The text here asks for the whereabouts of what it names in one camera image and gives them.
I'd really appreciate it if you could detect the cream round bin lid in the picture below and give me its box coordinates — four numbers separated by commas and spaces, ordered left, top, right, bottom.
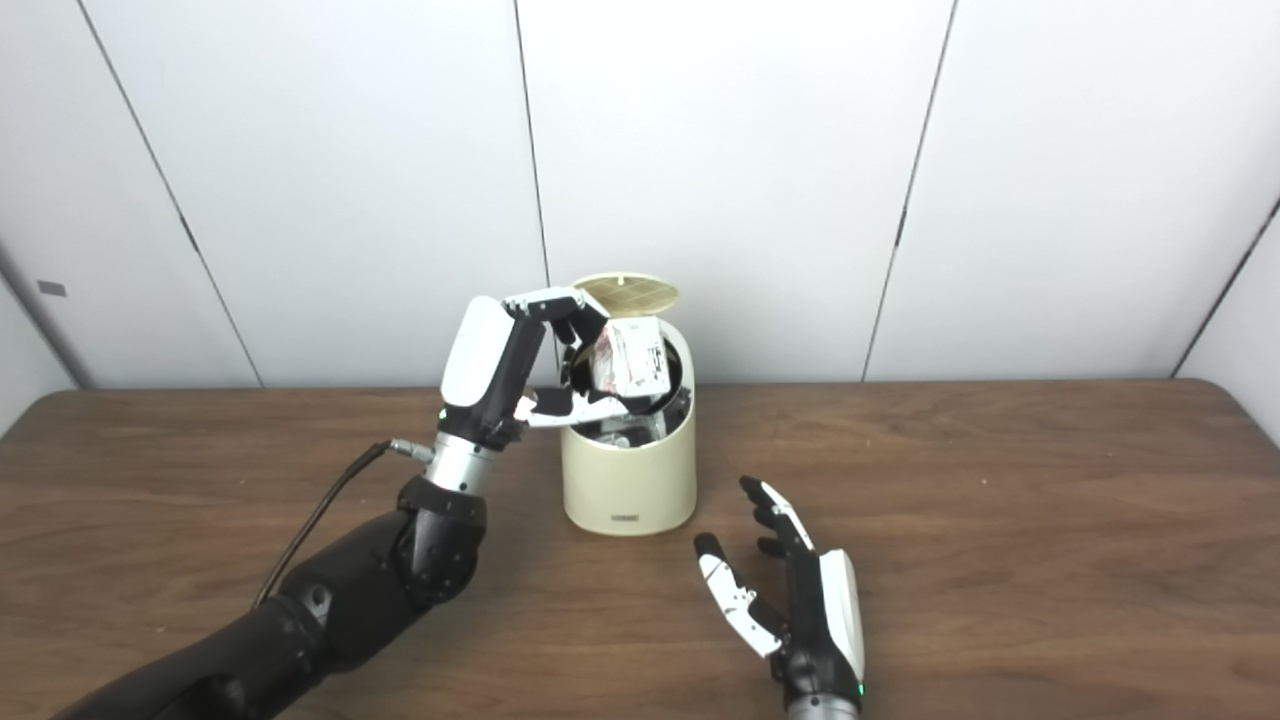
572, 273, 681, 320

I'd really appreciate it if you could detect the white green milk carton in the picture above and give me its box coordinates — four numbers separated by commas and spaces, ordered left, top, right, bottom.
590, 318, 669, 397

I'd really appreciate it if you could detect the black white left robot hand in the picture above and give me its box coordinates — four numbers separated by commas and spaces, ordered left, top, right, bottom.
440, 287, 641, 451

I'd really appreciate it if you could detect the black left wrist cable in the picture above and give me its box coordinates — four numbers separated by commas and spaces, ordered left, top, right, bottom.
250, 438, 437, 611

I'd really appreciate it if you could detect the cream-colored round bin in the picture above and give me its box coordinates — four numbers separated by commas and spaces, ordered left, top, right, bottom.
560, 315, 698, 537

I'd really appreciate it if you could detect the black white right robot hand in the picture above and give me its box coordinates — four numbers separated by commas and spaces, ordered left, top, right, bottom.
694, 475, 867, 706

